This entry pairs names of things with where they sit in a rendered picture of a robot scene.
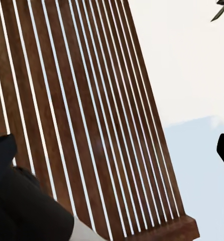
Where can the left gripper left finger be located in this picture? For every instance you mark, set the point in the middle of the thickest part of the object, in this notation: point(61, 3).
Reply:
point(8, 151)

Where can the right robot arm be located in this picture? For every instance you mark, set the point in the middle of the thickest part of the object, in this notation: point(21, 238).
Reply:
point(28, 213)

